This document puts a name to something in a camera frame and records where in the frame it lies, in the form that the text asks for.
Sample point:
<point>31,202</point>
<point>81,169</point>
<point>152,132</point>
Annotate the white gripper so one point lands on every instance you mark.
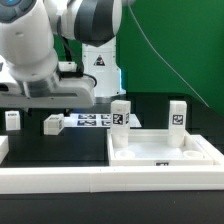
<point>69,88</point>

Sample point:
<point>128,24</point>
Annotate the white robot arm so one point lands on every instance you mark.
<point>31,74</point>

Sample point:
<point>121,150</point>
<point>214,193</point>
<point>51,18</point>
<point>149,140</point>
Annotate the white fiducial marker base sheet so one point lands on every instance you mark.
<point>96,120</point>

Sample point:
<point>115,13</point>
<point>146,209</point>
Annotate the white left fence rail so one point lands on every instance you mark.
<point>4,147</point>

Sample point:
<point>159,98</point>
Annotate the white fence rail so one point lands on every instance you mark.
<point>214,153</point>
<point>110,179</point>
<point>4,147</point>

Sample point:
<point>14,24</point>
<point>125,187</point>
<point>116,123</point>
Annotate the white front fence rail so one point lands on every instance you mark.
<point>110,179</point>

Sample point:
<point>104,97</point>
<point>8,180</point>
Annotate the white right fence rail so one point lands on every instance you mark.
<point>214,153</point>

